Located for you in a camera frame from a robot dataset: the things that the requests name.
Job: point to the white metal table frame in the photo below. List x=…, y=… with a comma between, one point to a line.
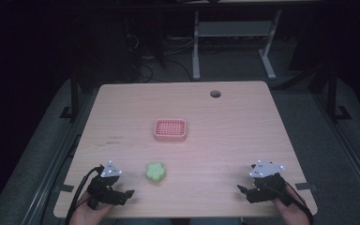
x=234, y=40

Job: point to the person's left hand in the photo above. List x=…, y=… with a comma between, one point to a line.
x=89, y=214

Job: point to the green flower-shaped soap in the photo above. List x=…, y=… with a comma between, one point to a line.
x=156, y=172

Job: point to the pink soap dish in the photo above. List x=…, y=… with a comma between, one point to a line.
x=170, y=129

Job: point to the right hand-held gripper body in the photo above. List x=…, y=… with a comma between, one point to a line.
x=267, y=184

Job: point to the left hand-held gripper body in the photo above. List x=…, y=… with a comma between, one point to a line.
x=102, y=187

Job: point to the black metal stand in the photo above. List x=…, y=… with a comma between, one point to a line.
x=334, y=93
x=73, y=93

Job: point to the person's right hand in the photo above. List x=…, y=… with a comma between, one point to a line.
x=292, y=211

